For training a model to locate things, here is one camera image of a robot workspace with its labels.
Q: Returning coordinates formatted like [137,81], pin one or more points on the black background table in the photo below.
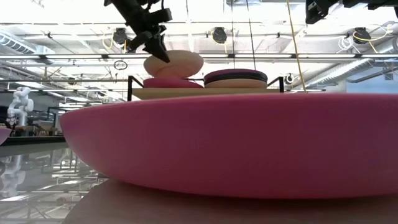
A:
[34,140]

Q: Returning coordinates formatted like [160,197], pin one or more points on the beige plate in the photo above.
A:
[183,63]

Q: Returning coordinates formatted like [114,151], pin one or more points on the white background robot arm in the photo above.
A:
[20,104]

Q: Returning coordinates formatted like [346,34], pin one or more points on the pink plate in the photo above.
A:
[236,71]
[230,146]

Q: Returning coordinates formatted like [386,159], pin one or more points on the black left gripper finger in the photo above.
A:
[158,48]

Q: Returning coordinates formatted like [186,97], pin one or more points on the wooden shelf with black frame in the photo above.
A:
[205,94]

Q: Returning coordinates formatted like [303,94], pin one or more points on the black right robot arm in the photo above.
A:
[370,3]

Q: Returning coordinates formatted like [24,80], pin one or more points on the purple plate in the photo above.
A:
[169,83]
[4,135]

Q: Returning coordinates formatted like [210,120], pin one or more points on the silver ventilation duct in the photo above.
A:
[351,67]

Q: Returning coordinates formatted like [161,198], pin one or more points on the dark grey plate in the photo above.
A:
[236,84]
[236,77]

